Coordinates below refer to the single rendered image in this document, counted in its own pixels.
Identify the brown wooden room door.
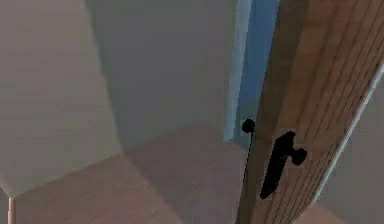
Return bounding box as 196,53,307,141
235,0,384,224

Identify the black round door knob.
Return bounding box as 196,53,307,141
241,118,256,135

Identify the black door lever handle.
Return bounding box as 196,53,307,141
259,130,308,200

